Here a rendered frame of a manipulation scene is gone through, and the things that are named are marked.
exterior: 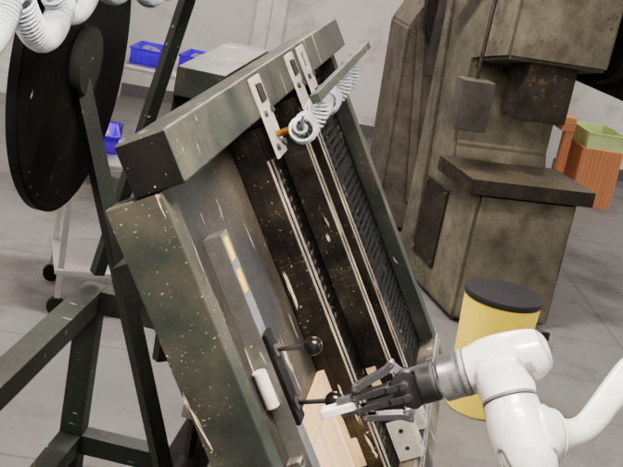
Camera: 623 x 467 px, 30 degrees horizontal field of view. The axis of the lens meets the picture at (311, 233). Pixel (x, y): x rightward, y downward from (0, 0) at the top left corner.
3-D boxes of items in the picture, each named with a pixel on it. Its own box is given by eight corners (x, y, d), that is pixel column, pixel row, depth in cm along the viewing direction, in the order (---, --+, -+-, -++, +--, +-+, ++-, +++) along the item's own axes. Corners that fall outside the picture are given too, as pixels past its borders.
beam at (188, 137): (133, 201, 196) (186, 183, 194) (111, 146, 194) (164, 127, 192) (319, 54, 407) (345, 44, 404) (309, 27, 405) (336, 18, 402)
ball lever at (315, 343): (269, 362, 230) (318, 358, 221) (261, 345, 229) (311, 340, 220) (280, 353, 232) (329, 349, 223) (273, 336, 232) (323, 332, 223)
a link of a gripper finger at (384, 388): (408, 389, 215) (405, 383, 215) (351, 404, 218) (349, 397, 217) (409, 382, 219) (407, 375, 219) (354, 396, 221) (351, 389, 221)
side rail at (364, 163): (404, 346, 422) (433, 337, 419) (299, 62, 400) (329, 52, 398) (406, 337, 430) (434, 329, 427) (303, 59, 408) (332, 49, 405)
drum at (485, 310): (502, 393, 615) (530, 283, 596) (523, 428, 577) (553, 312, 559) (431, 384, 609) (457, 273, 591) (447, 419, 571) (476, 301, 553)
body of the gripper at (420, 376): (430, 366, 211) (383, 380, 214) (445, 407, 213) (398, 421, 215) (432, 352, 219) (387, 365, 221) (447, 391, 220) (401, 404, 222)
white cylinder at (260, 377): (249, 376, 226) (264, 412, 227) (263, 372, 225) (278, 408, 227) (253, 371, 229) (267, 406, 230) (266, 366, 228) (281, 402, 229)
